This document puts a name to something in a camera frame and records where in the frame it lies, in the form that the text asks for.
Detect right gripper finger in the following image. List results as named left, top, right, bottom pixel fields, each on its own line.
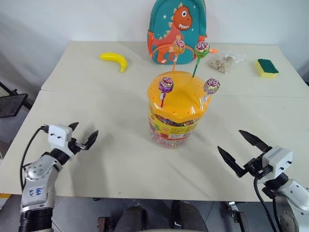
left=217, top=145, right=247, bottom=178
left=238, top=130, right=270, bottom=153

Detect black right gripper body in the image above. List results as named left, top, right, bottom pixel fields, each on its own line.
left=243, top=156, right=271, bottom=180

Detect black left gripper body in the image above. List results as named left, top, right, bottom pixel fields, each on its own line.
left=65, top=136, right=87, bottom=160

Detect clear plastic lollipop jar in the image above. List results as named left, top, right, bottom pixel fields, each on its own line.
left=148, top=106, right=201, bottom=149

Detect pink white wrapped lollipop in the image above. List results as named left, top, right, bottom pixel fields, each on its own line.
left=200, top=77, right=221, bottom=106

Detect purple wrapped lollipop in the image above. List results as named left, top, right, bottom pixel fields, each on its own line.
left=158, top=76, right=175, bottom=108

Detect green wrapped lollipop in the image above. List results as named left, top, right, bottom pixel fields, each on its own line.
left=192, top=41, right=211, bottom=78

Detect orange wrapped lollipop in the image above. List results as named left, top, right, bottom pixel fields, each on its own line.
left=172, top=39, right=186, bottom=72

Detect black tray on stand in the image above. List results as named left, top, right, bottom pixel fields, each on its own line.
left=0, top=81, right=32, bottom=119

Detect dark rounded shape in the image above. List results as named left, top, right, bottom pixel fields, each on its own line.
left=120, top=205, right=151, bottom=232
left=171, top=201, right=209, bottom=232

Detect yellow green sponge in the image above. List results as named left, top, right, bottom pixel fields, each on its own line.
left=255, top=58, right=280, bottom=79

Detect orange plastic lollipop container lid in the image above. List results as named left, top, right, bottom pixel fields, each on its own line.
left=147, top=70, right=211, bottom=124

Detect yellow toy banana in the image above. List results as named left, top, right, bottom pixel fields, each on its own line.
left=99, top=51, right=129, bottom=74

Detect clear bag of snacks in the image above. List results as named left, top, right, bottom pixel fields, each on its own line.
left=208, top=51, right=245, bottom=73

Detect teal dinosaur backpack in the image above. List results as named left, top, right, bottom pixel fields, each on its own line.
left=145, top=0, right=209, bottom=66

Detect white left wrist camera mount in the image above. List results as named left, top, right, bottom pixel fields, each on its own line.
left=47, top=124, right=73, bottom=155

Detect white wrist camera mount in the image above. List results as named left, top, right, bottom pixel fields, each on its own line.
left=47, top=124, right=73, bottom=155
left=261, top=145, right=294, bottom=180

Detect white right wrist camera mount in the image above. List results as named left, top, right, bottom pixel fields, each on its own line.
left=261, top=145, right=294, bottom=180

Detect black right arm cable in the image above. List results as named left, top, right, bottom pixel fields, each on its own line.
left=253, top=176, right=279, bottom=232

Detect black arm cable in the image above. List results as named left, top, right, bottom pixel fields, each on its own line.
left=20, top=125, right=50, bottom=192
left=253, top=176, right=279, bottom=232

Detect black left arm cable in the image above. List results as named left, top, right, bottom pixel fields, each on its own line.
left=20, top=125, right=50, bottom=192

